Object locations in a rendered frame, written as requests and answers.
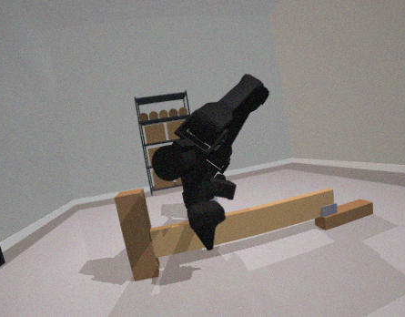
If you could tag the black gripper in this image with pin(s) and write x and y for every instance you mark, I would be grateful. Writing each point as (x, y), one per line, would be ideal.
(203, 215)

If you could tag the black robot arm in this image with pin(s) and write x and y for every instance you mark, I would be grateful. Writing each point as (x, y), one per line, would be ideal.
(217, 124)

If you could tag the long wooden bed rail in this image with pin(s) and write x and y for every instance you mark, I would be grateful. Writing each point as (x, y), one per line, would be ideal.
(239, 224)

